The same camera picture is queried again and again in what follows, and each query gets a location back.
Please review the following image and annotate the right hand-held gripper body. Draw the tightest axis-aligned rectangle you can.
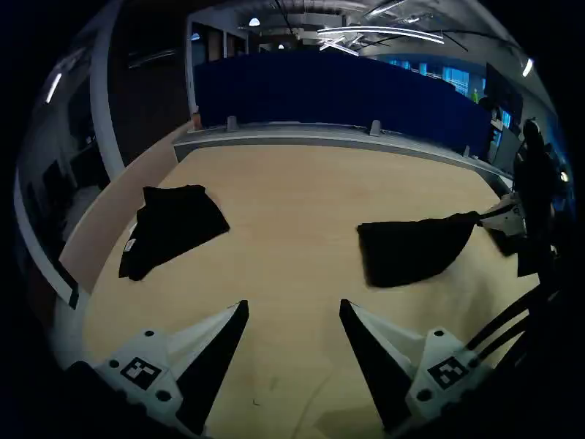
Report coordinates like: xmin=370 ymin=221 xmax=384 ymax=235
xmin=511 ymin=118 xmax=571 ymax=278

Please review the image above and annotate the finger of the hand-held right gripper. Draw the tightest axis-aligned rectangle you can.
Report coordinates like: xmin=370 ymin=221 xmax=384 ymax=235
xmin=480 ymin=218 xmax=529 ymax=239
xmin=478 ymin=195 xmax=526 ymax=222

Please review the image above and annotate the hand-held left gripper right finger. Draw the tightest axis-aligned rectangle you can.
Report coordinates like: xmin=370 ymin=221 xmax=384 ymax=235
xmin=338 ymin=299 xmax=494 ymax=435

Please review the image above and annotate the stack of black towels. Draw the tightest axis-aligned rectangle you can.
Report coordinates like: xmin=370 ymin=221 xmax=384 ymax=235
xmin=118 ymin=184 xmax=231 ymax=282

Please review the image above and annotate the black monitor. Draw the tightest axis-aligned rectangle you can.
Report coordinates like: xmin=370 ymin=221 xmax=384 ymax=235
xmin=489 ymin=127 xmax=523 ymax=174

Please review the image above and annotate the blue desk screen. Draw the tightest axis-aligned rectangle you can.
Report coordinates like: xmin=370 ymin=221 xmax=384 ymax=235
xmin=173 ymin=49 xmax=514 ymax=182

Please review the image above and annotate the black cable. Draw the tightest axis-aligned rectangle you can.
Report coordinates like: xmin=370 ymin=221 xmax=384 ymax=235
xmin=468 ymin=305 xmax=556 ymax=368
xmin=466 ymin=287 xmax=549 ymax=352

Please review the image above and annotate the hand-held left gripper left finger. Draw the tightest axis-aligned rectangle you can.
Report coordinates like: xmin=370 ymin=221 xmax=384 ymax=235
xmin=67 ymin=299 xmax=251 ymax=438

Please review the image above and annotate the black towel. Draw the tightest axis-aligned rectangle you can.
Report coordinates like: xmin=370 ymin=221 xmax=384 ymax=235
xmin=356 ymin=210 xmax=482 ymax=288

